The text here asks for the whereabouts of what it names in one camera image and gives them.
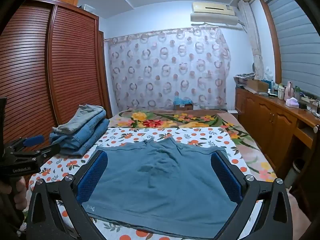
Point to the cardboard box with blue cloth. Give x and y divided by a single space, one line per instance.
183 103

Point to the white storage box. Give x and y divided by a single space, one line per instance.
87 8

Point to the orange print bed sheet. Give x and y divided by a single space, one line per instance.
200 135

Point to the brown slatted wardrobe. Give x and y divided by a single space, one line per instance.
37 67

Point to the person's left hand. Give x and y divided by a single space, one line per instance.
21 192

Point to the folded blue jeans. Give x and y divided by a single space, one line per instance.
91 142
87 130

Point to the open cardboard box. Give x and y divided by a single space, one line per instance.
258 85

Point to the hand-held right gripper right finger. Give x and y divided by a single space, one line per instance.
225 177

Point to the white air conditioner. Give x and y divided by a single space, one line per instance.
215 13

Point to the pink vase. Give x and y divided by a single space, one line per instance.
289 90

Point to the beige window curtain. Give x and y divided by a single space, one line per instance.
253 40

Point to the basket of papers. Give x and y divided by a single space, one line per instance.
243 78

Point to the folded grey pants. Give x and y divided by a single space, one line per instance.
77 117

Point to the pink tissue pack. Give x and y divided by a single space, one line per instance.
292 103

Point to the wooden sideboard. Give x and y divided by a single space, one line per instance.
270 120

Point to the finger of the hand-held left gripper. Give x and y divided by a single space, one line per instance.
48 150
33 140

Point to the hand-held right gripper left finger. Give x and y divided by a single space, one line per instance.
93 174

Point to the floral blanket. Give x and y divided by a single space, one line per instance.
175 118

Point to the grey window blind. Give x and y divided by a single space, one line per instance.
295 42

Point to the teal blue pants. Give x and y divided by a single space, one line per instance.
160 175

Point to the grey trash bin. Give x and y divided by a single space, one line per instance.
296 171

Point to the circle print curtain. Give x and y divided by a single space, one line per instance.
167 67

